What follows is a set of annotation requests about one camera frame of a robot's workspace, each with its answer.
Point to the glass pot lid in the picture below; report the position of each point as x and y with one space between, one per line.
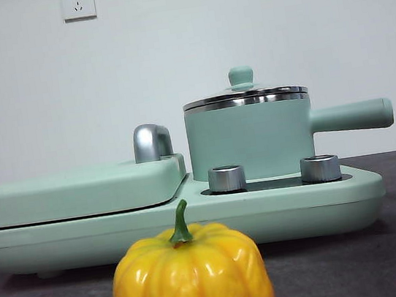
241 76

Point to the mint green breakfast machine base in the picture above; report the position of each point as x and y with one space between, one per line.
302 211

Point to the yellow toy pumpkin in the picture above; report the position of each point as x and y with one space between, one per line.
190 279

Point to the silver control knob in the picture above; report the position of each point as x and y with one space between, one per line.
319 168
226 179

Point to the white wall socket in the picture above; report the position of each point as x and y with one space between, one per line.
77 4

